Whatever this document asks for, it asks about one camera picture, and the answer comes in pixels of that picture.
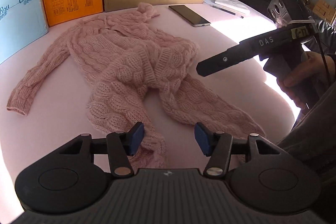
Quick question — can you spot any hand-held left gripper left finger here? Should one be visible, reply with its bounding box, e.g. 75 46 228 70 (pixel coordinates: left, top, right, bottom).
58 121 145 178

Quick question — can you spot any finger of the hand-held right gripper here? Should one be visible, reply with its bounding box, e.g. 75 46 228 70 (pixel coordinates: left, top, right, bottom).
196 49 260 77

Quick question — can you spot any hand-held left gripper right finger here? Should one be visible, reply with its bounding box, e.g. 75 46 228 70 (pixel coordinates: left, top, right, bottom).
194 122 282 177

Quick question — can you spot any pink knit sweater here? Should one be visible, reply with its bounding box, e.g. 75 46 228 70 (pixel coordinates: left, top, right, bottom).
7 3 266 169

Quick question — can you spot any person's right forearm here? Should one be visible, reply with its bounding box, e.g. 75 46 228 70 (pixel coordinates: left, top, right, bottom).
277 77 336 185

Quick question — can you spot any person's right hand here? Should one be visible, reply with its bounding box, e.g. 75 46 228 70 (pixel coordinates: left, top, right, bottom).
277 52 336 109

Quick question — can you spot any stack of small cardboard boxes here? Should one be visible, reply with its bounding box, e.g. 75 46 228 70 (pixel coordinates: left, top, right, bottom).
314 0 336 23

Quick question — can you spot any black pen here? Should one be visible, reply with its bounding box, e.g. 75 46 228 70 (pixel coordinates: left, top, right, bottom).
210 5 244 19

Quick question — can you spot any white folded cloth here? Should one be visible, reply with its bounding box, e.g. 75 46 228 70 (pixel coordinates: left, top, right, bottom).
210 0 253 14

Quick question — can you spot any black smartphone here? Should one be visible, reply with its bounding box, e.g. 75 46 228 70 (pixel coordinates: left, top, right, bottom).
168 5 211 27

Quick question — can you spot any light blue cardboard box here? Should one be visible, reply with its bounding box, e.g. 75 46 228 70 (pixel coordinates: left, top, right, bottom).
0 0 50 65

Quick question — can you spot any black cable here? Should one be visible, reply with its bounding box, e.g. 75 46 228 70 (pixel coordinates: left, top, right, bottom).
312 26 331 89

